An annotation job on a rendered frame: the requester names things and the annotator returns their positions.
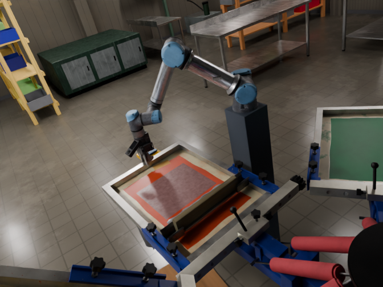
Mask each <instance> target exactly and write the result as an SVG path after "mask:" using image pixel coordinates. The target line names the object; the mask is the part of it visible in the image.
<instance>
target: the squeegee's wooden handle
mask: <svg viewBox="0 0 383 287"><path fill-rule="evenodd" d="M236 185H238V181H237V177H235V176H232V177H230V178H229V179H227V180H226V181H224V182H223V183H222V184H220V185H219V186H218V187H216V188H215V189H214V190H212V191H211V192H209V193H208V194H207V195H205V196H204V197H203V198H201V199H200V200H199V201H197V202H196V203H194V204H193V205H192V206H190V207H189V208H188V209H186V210H185V211H184V212H182V213H181V214H179V215H178V216H176V217H175V218H174V219H173V224H174V227H175V230H176V231H178V230H179V229H180V228H181V227H184V228H186V227H187V226H188V225H189V224H191V223H192V222H194V221H195V220H196V219H198V218H199V217H200V216H201V215H203V214H204V213H205V212H207V211H208V210H209V209H211V208H212V207H213V206H215V205H216V204H217V203H219V202H220V201H221V200H222V199H224V198H225V197H227V196H228V195H229V194H231V193H232V192H233V191H236V190H237V189H236ZM184 230H185V229H184Z"/></svg>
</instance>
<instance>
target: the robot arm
mask: <svg viewBox="0 0 383 287"><path fill-rule="evenodd" d="M161 57H162V64H161V67H160V71H159V73H158V76H157V80H156V83H155V85H154V89H153V92H152V95H151V98H150V101H149V104H148V108H147V110H146V112H144V113H139V112H138V110H130V111H128V112H127V113H126V118H127V122H128V125H129V127H130V130H131V133H132V136H133V138H134V141H133V142H132V144H131V146H130V147H129V148H128V150H127V151H126V153H125V154H126V155H127V156H129V157H132V156H133V155H134V153H135V152H136V151H137V152H138V155H139V157H140V159H141V160H142V162H144V161H145V163H146V165H147V166H148V167H149V162H150V161H151V160H152V159H153V158H154V156H153V155H149V153H148V152H149V151H152V150H153V149H154V146H153V143H152V141H150V138H149V134H148V132H146V131H145V130H144V127H143V126H146V125H153V124H158V123H161V122H162V114H161V111H160V109H161V105H162V102H163V100H164V97H165V94H166V91H167V88H168V86H169V83H170V80H171V78H172V74H173V71H174V69H175V68H178V69H180V70H185V69H187V70H189V71H190V72H192V73H194V74H196V75H198V76H200V77H202V78H204V79H206V80H208V81H210V82H212V83H214V84H215V85H217V86H219V87H221V88H223V89H225V90H226V91H227V94H228V95H230V96H232V97H234V99H233V111H235V112H237V113H247V112H251V111H254V110H255V109H256V108H257V107H258V101H257V99H256V97H257V88H256V86H255V84H254V82H253V80H252V76H251V74H252V73H251V70H250V69H248V68H244V69H238V70H235V71H232V73H229V72H227V71H225V70H224V69H221V68H219V67H217V66H216V65H214V64H212V63H210V62H209V61H207V60H205V59H203V58H201V57H199V56H197V55H196V54H194V52H193V50H192V49H191V48H189V47H187V46H185V43H184V41H183V40H182V39H181V38H179V37H176V36H172V37H170V38H168V39H167V40H166V41H165V43H164V46H163V48H162V50H161Z"/></svg>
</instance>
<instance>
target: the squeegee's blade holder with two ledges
mask: <svg viewBox="0 0 383 287"><path fill-rule="evenodd" d="M234 194H236V191H233V192H232V193H231V194H229V195H228V196H227V197H225V198H224V199H222V200H221V201H220V202H219V203H217V204H216V205H215V206H213V207H212V208H211V209H209V210H208V211H207V212H205V213H204V214H203V215H201V216H200V217H199V218H198V219H196V220H195V221H194V222H192V223H191V224H189V225H188V226H187V227H186V228H184V229H185V231H188V230H189V229H191V227H193V226H194V225H196V224H197V223H198V222H200V221H201V220H202V219H203V218H205V217H206V216H207V215H208V214H210V213H211V212H213V211H214V210H215V209H216V208H218V207H219V206H220V205H221V204H223V203H224V202H225V201H227V200H228V199H229V198H231V197H232V196H233V195H234Z"/></svg>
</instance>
